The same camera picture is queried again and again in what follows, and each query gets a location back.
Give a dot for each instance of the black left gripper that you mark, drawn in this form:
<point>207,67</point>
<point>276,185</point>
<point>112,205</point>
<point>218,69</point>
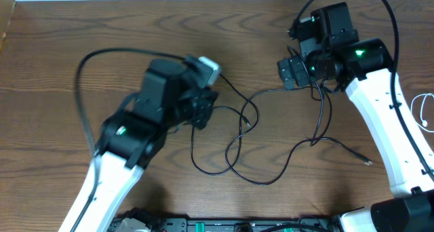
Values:
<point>207,108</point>

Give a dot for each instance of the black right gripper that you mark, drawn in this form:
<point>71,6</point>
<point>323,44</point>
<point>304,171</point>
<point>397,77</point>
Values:
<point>300,78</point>

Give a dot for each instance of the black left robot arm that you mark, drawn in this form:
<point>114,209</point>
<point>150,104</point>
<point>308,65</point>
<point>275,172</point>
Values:
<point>171,93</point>

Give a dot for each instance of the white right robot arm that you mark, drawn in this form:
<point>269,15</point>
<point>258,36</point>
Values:
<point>363,72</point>

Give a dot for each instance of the green rail clamp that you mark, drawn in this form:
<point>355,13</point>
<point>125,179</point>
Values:
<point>199,227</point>

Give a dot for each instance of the black aluminium mounting rail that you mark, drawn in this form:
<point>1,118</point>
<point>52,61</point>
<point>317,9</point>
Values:
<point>148,222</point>

